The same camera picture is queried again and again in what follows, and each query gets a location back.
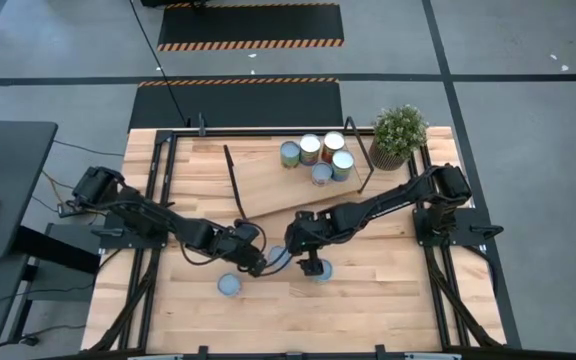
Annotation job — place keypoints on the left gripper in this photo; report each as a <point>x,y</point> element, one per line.
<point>250,250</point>

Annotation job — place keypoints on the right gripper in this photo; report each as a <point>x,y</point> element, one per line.
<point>310,250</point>

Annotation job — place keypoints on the sauce meatballs label can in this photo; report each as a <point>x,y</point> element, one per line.
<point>279,256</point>

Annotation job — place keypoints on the green can smiley face label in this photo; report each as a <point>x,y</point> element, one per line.
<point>328,272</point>

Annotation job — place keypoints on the tomato label striped can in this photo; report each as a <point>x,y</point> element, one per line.
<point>322,172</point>

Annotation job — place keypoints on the tall silver-lidded can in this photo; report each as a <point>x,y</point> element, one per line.
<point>333,142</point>
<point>310,145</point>
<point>342,162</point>

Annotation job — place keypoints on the green can red swirl label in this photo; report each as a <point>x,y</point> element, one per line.
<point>290,152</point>

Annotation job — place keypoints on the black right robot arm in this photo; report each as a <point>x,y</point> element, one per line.
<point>393,200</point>

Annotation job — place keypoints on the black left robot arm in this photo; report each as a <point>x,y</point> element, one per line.
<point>143,212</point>

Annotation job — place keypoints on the carrot label can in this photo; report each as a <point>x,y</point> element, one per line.
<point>229,285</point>

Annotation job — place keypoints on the potted green plant ribbed pot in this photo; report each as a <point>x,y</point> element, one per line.
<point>399,131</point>

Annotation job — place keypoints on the black mat hazard stripe edge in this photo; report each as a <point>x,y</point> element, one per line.
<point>240,105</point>

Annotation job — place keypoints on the black support beam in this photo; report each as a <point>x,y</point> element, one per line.
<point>63,257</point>

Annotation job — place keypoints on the dark grey desk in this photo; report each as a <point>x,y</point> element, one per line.
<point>8,190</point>

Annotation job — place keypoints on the wooden shelf black metal frame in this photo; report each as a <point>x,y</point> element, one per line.
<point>268,185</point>

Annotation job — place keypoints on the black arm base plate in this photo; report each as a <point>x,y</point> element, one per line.
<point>468,232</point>
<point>113,237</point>

